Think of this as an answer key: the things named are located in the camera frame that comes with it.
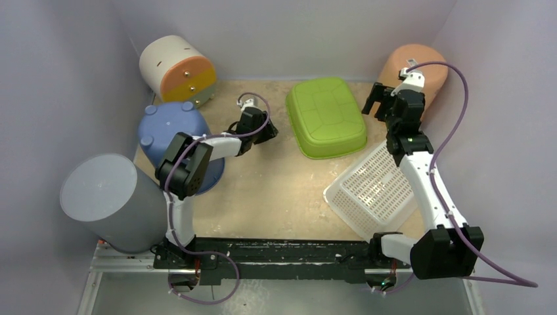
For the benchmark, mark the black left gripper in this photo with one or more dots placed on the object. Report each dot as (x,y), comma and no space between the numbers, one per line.
(269,133)

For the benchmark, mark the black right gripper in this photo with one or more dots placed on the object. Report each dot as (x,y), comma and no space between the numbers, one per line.
(383,103)

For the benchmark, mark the orange capybara bucket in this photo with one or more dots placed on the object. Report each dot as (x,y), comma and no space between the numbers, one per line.
(410,55)

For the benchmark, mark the green plastic basin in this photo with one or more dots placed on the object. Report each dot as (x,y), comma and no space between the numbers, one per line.
(325,118)

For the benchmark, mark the blue plastic bucket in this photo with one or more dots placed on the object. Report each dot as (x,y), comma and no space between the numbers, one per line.
(161,122)

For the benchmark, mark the green plastic basket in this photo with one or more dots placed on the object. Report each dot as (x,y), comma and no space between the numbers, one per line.
(372,195)

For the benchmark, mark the grey plastic bucket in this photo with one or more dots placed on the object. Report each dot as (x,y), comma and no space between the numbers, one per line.
(110,196)

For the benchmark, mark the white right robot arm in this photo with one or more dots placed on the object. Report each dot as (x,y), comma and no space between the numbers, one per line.
(448,248)

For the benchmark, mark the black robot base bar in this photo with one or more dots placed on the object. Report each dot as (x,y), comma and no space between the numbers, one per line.
(212,260)

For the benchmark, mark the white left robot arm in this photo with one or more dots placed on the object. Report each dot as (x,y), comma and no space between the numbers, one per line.
(186,160)

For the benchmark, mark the white cylindrical drawer cabinet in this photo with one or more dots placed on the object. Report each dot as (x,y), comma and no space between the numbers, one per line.
(177,72)

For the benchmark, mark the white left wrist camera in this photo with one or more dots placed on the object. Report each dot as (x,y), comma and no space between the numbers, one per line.
(247,103)

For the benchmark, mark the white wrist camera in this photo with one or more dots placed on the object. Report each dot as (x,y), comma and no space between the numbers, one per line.
(247,103)
(410,80)

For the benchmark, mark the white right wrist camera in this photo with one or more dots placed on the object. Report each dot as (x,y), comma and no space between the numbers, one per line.
(410,80)

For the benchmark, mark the aluminium frame rail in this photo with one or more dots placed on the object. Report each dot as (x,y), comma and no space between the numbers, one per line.
(121,283)

